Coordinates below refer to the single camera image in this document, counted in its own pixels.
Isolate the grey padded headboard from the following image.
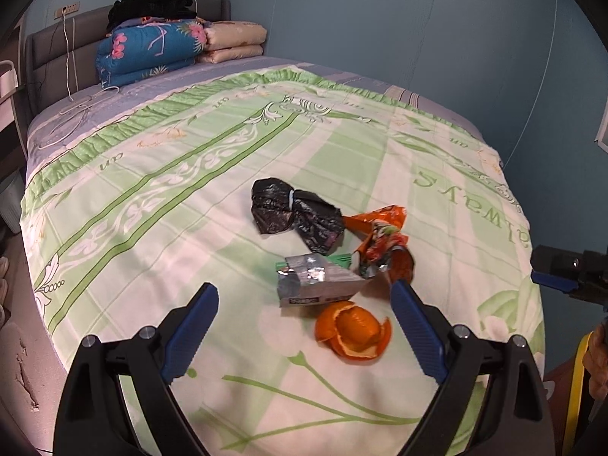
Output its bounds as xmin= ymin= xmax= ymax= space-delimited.
xmin=24 ymin=0 xmax=232 ymax=114

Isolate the small grey waste bin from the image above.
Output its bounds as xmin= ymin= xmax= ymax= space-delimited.
xmin=0 ymin=170 xmax=25 ymax=234

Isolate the beige folded blanket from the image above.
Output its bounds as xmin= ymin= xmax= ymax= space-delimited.
xmin=196 ymin=21 xmax=267 ymax=64

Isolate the grey silver carton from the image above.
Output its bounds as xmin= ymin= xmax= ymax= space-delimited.
xmin=275 ymin=253 xmax=366 ymax=308

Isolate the person's right hand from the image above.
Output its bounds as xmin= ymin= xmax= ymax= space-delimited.
xmin=582 ymin=324 xmax=608 ymax=401

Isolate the bed with lavender sheet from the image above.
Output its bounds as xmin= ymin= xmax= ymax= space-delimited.
xmin=25 ymin=54 xmax=486 ymax=177

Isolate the black clothing pile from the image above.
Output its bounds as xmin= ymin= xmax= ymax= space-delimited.
xmin=106 ymin=0 xmax=196 ymax=32

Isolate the orange peel large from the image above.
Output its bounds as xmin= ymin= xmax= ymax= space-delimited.
xmin=314 ymin=301 xmax=393 ymax=361

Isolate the green white floral quilt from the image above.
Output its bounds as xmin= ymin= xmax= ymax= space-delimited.
xmin=21 ymin=66 xmax=545 ymax=455

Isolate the black plastic bag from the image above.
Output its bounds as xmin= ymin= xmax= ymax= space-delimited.
xmin=250 ymin=177 xmax=345 ymax=255

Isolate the white desk lamp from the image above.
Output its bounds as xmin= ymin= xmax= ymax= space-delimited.
xmin=0 ymin=60 xmax=19 ymax=102

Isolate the orange snack wrapper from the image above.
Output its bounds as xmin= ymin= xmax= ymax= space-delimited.
xmin=342 ymin=205 xmax=415 ymax=283

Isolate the white charging cable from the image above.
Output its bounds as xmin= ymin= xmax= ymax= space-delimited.
xmin=37 ymin=8 xmax=121 ymax=149

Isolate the blue floral folded blanket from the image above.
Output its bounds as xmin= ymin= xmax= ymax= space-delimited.
xmin=95 ymin=20 xmax=206 ymax=87

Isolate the wall power socket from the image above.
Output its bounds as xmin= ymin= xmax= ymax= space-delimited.
xmin=54 ymin=1 xmax=81 ymax=20

